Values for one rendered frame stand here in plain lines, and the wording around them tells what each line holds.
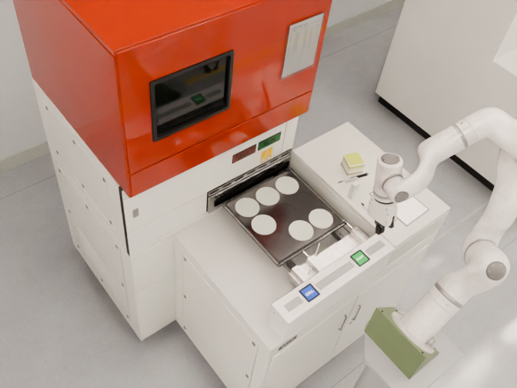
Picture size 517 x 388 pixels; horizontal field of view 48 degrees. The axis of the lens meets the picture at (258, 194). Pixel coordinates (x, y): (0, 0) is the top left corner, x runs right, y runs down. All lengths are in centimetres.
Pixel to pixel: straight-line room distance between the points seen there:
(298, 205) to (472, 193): 186
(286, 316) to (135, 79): 95
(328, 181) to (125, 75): 112
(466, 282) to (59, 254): 219
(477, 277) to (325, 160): 85
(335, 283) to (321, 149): 68
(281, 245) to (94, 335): 122
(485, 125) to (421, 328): 71
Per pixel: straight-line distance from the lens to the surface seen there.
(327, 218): 239
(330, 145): 258
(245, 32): 181
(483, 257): 202
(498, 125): 199
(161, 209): 220
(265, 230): 230
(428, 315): 210
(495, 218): 206
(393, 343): 214
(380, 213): 205
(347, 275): 217
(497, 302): 358
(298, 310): 206
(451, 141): 196
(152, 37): 161
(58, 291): 325
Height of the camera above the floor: 274
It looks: 50 degrees down
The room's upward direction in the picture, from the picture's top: 9 degrees clockwise
